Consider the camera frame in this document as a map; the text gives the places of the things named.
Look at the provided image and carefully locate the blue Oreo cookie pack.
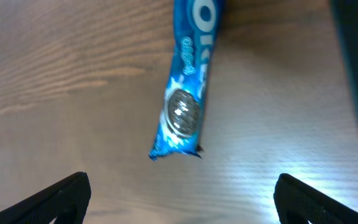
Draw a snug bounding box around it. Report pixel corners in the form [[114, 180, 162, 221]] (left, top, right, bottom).
[[149, 0, 225, 161]]

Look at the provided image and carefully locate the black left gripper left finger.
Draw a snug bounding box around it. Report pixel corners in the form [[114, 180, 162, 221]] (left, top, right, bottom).
[[0, 172, 91, 224]]

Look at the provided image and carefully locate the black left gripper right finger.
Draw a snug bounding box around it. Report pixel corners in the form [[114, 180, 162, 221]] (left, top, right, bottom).
[[273, 173, 358, 224]]

